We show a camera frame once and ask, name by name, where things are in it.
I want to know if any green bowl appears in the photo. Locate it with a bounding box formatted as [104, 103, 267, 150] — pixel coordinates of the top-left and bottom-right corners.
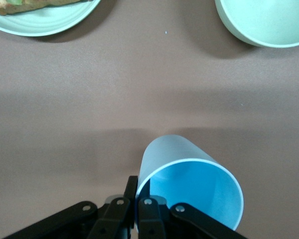
[214, 0, 299, 48]

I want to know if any brown table mat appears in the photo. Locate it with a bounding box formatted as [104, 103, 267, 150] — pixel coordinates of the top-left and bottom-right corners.
[0, 0, 299, 239]

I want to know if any green plate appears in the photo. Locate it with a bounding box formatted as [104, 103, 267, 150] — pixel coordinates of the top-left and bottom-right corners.
[0, 0, 102, 37]

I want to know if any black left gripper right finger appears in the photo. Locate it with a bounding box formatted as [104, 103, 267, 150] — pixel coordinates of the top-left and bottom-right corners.
[137, 178, 250, 239]

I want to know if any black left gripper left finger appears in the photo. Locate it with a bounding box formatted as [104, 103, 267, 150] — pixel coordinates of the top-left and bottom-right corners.
[2, 175, 139, 239]

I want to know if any toast slice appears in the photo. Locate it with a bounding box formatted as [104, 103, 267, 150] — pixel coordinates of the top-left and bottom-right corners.
[0, 0, 95, 16]

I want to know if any blue plastic cup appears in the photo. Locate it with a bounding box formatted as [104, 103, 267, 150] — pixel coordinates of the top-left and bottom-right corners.
[136, 134, 245, 231]

